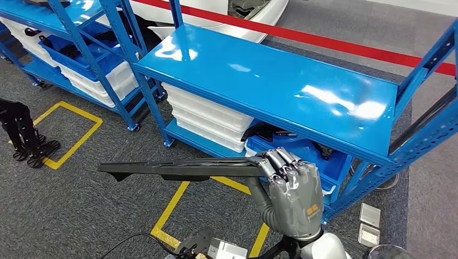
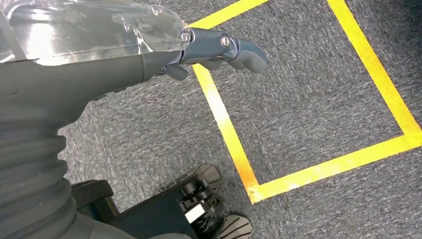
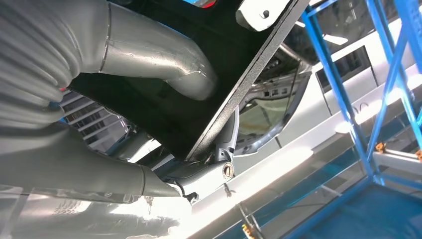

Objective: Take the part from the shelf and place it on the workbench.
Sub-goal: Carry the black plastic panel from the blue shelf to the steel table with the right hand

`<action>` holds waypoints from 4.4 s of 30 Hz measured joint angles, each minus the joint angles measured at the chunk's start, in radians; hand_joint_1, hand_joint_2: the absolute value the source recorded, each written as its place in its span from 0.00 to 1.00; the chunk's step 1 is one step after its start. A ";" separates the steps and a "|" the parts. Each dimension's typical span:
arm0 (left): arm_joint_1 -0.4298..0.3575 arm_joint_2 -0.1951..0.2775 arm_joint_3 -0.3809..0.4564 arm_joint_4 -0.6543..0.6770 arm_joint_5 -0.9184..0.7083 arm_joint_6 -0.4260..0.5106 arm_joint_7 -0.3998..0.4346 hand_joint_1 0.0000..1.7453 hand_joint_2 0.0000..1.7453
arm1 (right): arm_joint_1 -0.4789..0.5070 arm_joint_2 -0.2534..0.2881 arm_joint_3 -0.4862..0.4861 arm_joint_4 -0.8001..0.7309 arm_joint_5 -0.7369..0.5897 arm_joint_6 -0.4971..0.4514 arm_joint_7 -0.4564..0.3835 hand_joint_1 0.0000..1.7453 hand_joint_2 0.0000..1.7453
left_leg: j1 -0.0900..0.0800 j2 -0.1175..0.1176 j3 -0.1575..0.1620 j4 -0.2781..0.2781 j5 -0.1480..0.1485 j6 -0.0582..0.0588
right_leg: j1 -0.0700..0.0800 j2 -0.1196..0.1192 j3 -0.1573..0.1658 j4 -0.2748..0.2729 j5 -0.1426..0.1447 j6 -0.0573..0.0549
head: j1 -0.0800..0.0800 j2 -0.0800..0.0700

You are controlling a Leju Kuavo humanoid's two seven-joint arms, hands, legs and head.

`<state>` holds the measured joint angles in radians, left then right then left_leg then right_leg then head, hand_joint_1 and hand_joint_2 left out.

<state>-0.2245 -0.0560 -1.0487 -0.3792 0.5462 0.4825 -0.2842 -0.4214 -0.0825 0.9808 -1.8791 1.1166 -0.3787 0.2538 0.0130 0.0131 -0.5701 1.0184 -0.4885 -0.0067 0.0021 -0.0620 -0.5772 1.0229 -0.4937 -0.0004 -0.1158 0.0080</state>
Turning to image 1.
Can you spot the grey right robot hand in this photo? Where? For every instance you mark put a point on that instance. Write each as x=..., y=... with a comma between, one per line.
x=297, y=207

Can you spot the long white plastic tray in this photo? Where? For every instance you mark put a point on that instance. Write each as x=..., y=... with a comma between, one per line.
x=107, y=94

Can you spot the grey floor socket box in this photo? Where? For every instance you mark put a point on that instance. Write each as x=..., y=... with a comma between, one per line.
x=368, y=235
x=370, y=214

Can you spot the black plastic plate bracket part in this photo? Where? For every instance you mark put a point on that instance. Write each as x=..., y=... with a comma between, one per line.
x=179, y=169

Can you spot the wide blue plastic crate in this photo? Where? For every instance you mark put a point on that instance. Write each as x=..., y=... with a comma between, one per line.
x=322, y=168

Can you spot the dark grey robot fixture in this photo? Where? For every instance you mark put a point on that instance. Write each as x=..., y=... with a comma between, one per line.
x=195, y=243

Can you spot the flat white tray under crate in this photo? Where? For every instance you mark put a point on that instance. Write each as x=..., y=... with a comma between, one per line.
x=328, y=191

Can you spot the red barrier belt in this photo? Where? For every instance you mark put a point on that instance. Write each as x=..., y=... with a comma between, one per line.
x=322, y=39

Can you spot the blue metal rack with crates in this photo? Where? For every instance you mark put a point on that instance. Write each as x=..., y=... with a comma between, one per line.
x=35, y=14

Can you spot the black castor wheel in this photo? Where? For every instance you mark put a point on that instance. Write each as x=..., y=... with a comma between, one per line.
x=135, y=127

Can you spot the deep blue plastic crate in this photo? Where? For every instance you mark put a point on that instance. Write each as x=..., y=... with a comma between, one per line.
x=78, y=60

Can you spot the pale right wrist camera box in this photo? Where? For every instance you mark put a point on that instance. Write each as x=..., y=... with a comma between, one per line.
x=229, y=250

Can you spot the small black plastic part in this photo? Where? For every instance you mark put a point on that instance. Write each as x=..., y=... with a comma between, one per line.
x=324, y=152

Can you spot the round metal stanchion base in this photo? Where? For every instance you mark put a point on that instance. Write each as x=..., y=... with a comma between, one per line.
x=388, y=252

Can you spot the white car body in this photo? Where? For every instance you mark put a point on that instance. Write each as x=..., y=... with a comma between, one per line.
x=200, y=14

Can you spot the black stanchion post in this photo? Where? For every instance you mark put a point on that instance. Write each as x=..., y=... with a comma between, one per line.
x=422, y=121

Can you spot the black legged robot stand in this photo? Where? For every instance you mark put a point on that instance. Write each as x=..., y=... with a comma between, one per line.
x=18, y=121

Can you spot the large blue metal shelf rack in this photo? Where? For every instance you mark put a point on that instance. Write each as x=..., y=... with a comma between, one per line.
x=250, y=78

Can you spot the translucent white storage box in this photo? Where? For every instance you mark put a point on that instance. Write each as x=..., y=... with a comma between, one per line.
x=118, y=77

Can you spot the white tray stack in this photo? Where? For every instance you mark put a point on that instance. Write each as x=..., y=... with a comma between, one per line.
x=25, y=43

